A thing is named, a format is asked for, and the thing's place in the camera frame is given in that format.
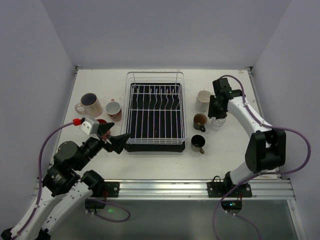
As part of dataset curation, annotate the red mug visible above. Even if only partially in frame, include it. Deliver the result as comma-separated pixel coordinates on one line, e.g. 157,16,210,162
96,119,107,126

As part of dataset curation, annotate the white faceted mug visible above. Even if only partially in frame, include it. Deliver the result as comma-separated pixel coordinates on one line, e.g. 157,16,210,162
195,88,212,113

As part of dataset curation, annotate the clear drinking glass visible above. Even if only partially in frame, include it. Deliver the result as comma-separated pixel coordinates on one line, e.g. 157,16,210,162
211,117,226,131

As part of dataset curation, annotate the pink floral mug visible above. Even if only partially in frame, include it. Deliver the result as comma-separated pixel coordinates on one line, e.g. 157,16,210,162
105,99,122,122

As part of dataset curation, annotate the black tumbler cup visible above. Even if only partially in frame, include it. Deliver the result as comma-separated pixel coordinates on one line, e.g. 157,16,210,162
193,113,208,133

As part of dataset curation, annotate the light pink mug dark interior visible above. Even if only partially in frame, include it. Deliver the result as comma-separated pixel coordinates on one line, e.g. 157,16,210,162
74,92,103,118

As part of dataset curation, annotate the brown striped mug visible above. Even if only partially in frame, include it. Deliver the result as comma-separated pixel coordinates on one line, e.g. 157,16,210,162
190,134,206,155

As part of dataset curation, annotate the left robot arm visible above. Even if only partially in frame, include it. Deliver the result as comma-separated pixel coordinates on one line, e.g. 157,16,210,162
1,118,130,240

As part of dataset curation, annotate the black drip tray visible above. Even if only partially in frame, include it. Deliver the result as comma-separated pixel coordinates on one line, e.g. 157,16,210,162
121,82,188,153

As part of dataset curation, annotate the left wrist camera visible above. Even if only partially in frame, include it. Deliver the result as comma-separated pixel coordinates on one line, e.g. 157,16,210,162
79,117,100,136

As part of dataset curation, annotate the white wire dish rack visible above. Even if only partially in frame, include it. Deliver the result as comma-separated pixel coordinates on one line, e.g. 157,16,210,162
121,70,188,145

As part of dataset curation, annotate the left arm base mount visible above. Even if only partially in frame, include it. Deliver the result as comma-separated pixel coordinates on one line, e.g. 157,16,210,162
84,181,120,213

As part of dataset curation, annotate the aluminium mounting rail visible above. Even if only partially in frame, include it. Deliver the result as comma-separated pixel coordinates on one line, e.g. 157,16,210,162
31,178,296,201

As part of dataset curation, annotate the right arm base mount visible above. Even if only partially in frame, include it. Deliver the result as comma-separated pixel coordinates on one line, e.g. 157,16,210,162
206,176,253,214

